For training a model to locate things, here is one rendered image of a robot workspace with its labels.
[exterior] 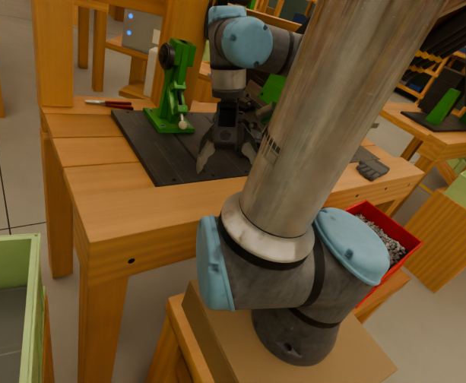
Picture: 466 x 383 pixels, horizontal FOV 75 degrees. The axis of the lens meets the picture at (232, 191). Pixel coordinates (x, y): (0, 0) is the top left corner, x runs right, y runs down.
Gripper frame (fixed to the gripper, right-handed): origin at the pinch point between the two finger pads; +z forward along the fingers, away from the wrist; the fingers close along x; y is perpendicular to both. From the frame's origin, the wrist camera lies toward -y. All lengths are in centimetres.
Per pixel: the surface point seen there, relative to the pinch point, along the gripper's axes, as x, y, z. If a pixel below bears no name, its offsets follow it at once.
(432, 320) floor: -128, 72, 138
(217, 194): 3.3, 5.7, 8.2
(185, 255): 11.2, -5.5, 20.3
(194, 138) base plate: 13.2, 32.7, 2.0
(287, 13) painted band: -162, 1324, -60
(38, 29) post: 52, 25, -31
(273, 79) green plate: -12.8, 39.8, -16.1
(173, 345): 9.7, -28.5, 23.5
